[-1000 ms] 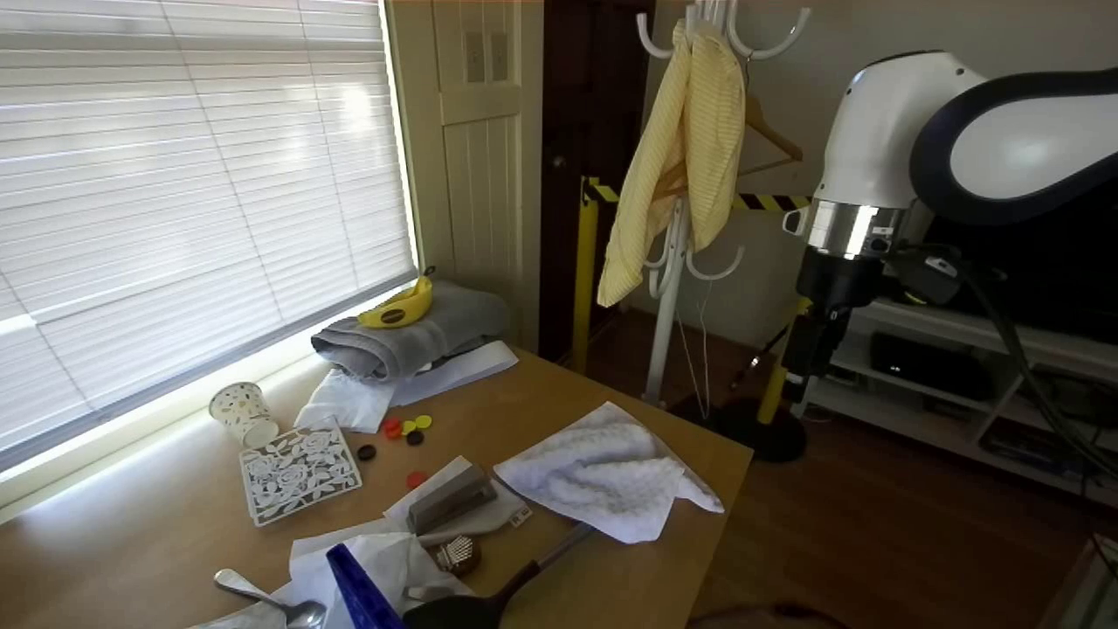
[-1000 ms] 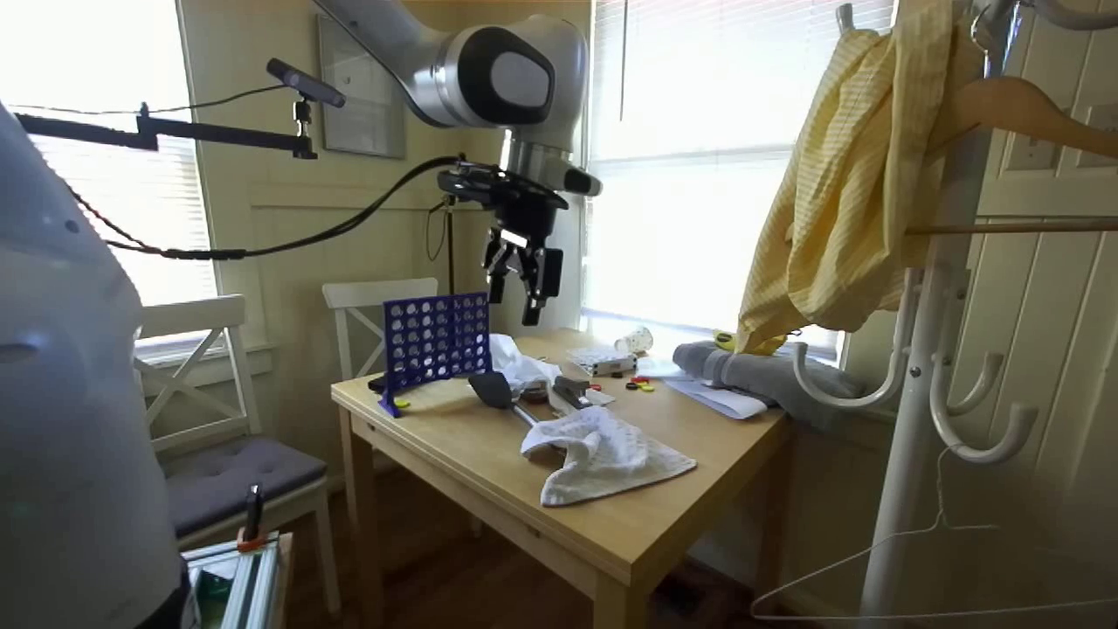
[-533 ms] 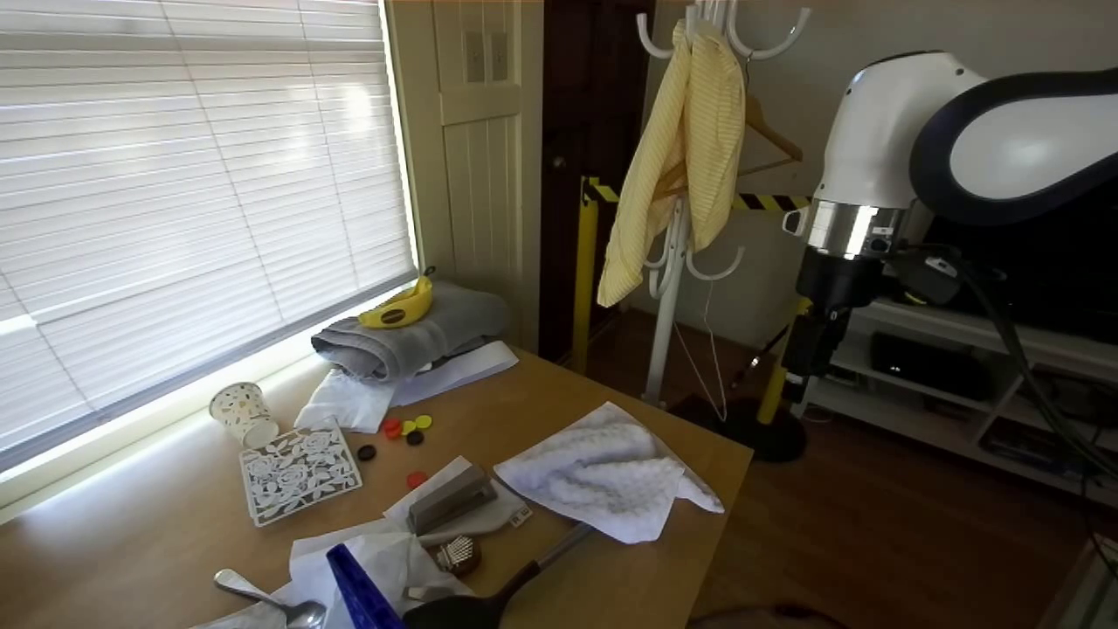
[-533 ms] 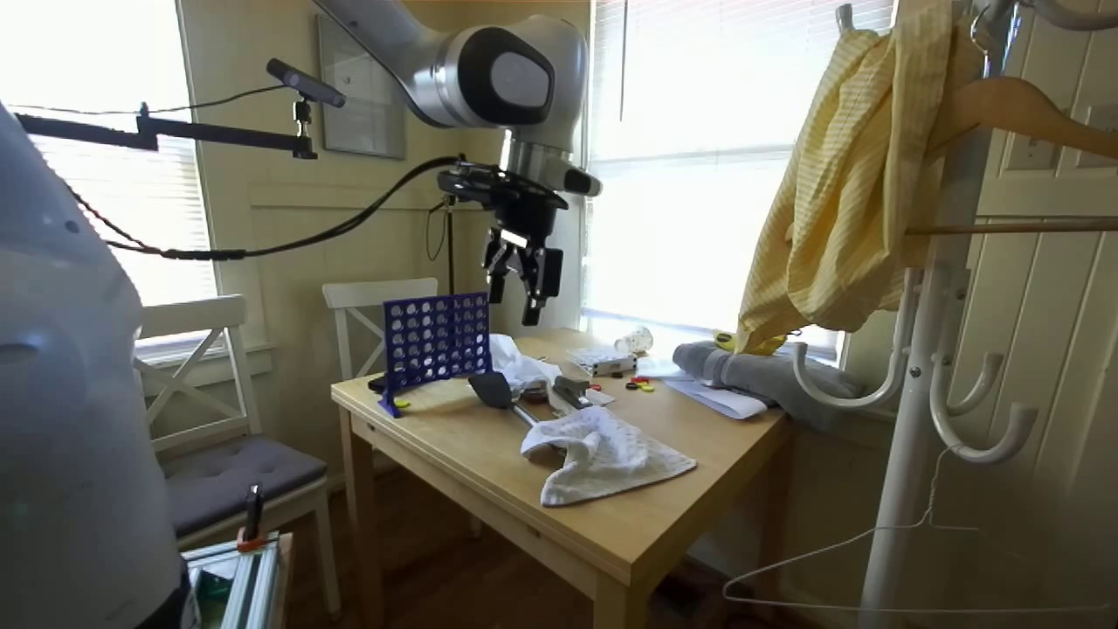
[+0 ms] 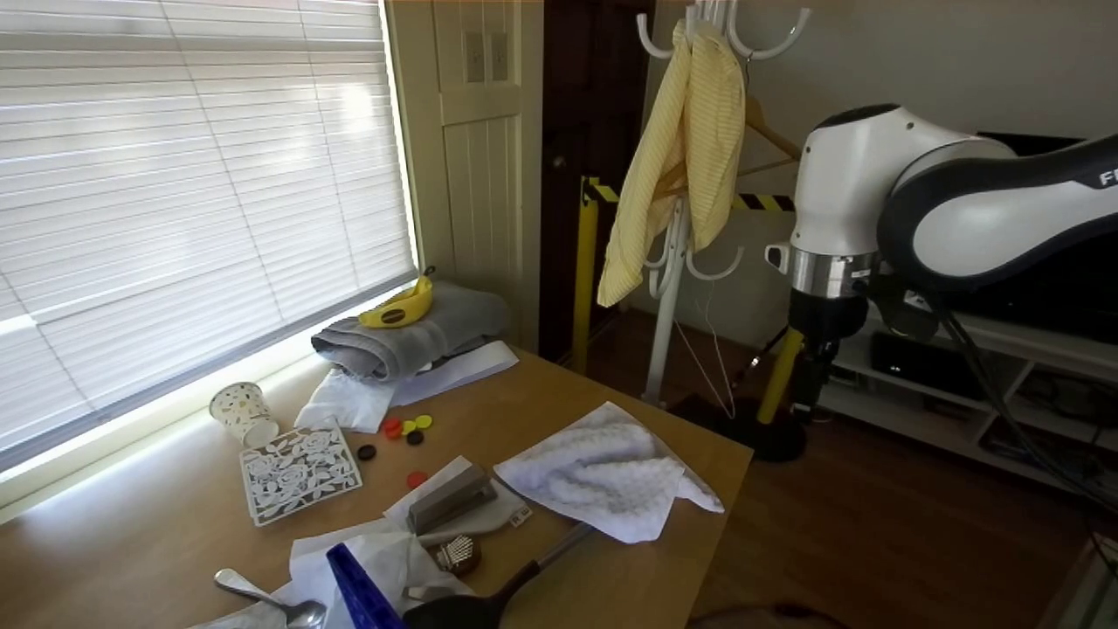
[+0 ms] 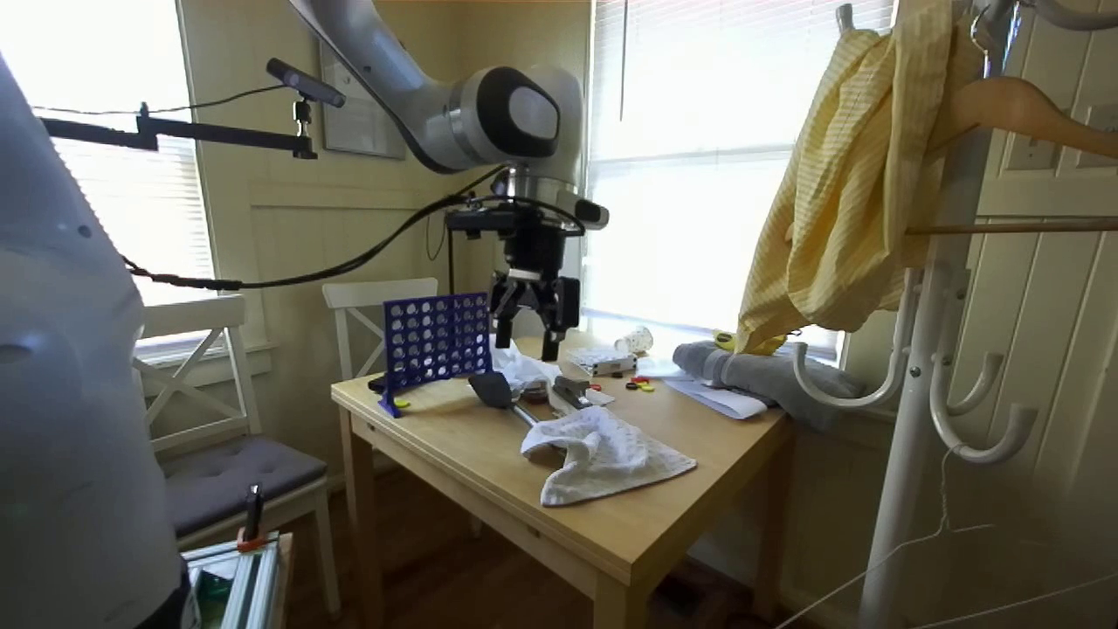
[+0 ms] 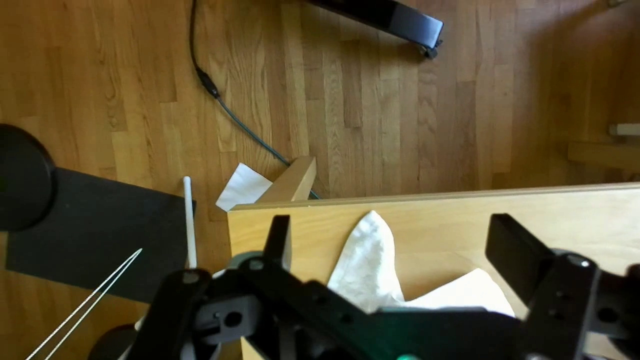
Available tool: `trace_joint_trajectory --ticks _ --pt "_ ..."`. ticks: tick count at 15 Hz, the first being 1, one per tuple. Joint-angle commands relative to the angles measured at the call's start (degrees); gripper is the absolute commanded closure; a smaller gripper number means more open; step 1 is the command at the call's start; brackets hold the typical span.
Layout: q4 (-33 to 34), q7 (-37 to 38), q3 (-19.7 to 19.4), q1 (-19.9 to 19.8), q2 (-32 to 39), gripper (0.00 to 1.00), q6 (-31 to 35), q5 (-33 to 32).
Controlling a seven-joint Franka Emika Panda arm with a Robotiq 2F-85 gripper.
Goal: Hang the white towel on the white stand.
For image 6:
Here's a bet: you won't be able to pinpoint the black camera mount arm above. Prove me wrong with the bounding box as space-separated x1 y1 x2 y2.
40 57 350 163

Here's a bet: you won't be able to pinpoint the grey folded towel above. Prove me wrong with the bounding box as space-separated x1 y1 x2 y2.
670 337 871 428

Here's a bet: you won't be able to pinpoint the black orange screwdriver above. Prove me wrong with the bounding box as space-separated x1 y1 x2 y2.
236 481 268 559

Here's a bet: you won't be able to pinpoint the white window blinds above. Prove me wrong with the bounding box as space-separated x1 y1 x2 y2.
0 0 219 306
586 0 902 343

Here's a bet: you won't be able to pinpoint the white towel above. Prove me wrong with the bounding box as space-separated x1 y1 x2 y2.
516 400 704 509

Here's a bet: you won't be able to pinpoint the white coat stand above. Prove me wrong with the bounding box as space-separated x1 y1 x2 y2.
791 0 1118 629

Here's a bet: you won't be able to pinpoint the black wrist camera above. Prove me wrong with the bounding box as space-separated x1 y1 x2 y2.
443 193 613 238

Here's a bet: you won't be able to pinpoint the light wooden table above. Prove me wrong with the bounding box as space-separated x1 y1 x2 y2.
329 346 798 629

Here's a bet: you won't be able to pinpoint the patterned paper cup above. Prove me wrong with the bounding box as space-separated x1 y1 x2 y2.
616 323 656 361

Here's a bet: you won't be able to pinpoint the grey seat cushion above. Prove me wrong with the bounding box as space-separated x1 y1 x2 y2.
162 432 331 540

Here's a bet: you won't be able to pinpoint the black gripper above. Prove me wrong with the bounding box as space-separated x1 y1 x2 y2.
494 205 584 362

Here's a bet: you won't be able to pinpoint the white plain chair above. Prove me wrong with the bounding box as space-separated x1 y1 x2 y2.
322 277 443 384

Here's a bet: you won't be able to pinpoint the white crumpled cloth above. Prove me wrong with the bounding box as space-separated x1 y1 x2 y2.
487 346 565 400

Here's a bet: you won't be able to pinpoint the white open box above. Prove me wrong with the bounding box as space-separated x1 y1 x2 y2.
183 532 296 629

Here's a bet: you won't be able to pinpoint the wooden clothes hanger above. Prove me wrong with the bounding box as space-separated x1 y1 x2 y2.
904 73 1118 238

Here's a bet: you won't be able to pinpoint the white panelled door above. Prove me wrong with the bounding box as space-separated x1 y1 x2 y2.
966 0 1118 629

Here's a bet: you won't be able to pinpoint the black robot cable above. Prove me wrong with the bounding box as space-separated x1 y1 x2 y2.
118 160 516 293

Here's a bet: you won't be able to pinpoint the white paper sheet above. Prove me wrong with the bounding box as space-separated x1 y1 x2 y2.
662 371 772 425

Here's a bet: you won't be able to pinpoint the white cross-back chair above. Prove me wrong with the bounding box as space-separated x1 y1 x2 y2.
133 293 342 620

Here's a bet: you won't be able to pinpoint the grey wedge object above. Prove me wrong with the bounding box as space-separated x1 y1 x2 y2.
551 374 597 411

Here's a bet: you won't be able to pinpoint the yellow shirt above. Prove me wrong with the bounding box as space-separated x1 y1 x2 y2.
734 0 973 361

